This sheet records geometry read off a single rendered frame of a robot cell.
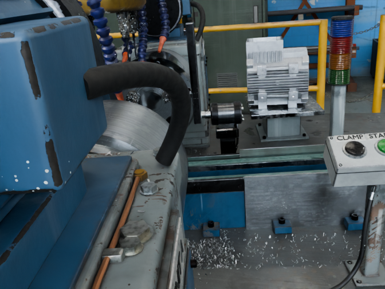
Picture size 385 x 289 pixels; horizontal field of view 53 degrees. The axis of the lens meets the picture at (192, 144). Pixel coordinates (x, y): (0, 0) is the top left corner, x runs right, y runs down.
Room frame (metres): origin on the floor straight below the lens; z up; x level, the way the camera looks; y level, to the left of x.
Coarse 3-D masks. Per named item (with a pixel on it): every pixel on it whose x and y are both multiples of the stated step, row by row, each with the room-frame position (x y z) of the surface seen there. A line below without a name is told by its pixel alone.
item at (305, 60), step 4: (304, 56) 1.25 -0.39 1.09; (308, 56) 1.25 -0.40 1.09; (248, 60) 1.28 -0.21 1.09; (252, 60) 1.28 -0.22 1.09; (304, 60) 1.24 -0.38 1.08; (308, 60) 1.24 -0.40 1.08; (248, 64) 1.27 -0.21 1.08; (252, 64) 1.27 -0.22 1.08; (304, 64) 1.24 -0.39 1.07; (308, 64) 1.24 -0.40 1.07; (248, 68) 1.28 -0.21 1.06; (248, 96) 1.28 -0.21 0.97; (252, 96) 1.28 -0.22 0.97; (304, 96) 1.24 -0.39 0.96; (248, 100) 1.27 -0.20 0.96; (252, 100) 1.27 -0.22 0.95; (304, 100) 1.24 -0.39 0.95
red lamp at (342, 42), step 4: (332, 40) 1.09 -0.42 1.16; (336, 40) 1.08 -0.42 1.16; (340, 40) 1.08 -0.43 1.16; (344, 40) 1.07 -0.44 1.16; (348, 40) 1.08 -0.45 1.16; (332, 44) 1.09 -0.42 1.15; (336, 44) 1.08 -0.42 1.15; (340, 44) 1.08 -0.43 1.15; (344, 44) 1.07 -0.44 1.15; (348, 44) 1.08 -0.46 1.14; (332, 48) 1.09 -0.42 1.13; (336, 48) 1.08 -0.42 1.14; (340, 48) 1.08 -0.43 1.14; (344, 48) 1.08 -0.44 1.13; (348, 48) 1.08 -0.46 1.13; (332, 52) 1.09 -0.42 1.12; (336, 52) 1.08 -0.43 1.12; (340, 52) 1.08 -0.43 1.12; (344, 52) 1.08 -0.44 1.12; (348, 52) 1.08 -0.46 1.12
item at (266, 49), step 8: (248, 40) 1.38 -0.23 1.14; (256, 40) 1.39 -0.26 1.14; (264, 40) 1.38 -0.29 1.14; (272, 40) 1.38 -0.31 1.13; (280, 40) 1.28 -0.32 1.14; (248, 48) 1.30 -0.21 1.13; (256, 48) 1.29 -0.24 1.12; (264, 48) 1.29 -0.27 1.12; (272, 48) 1.28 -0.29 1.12; (280, 48) 1.28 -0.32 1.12; (248, 56) 1.30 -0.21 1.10; (256, 56) 1.29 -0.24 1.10; (264, 56) 1.28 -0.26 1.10; (272, 56) 1.28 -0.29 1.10; (280, 56) 1.27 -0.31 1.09
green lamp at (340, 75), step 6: (330, 72) 1.10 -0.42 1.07; (336, 72) 1.08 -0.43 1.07; (342, 72) 1.07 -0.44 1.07; (348, 72) 1.08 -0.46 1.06; (330, 78) 1.10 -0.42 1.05; (336, 78) 1.08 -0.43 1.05; (342, 78) 1.07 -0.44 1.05; (348, 78) 1.08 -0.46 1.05; (336, 84) 1.08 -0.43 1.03; (342, 84) 1.07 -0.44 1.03
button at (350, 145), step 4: (348, 144) 0.56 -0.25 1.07; (352, 144) 0.56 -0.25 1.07; (356, 144) 0.56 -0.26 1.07; (360, 144) 0.56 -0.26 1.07; (348, 148) 0.55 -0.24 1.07; (352, 148) 0.55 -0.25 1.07; (356, 148) 0.55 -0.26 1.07; (360, 148) 0.55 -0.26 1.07; (364, 148) 0.55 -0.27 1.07; (348, 152) 0.55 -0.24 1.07; (352, 152) 0.55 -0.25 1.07; (356, 152) 0.54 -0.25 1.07; (360, 152) 0.54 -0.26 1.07
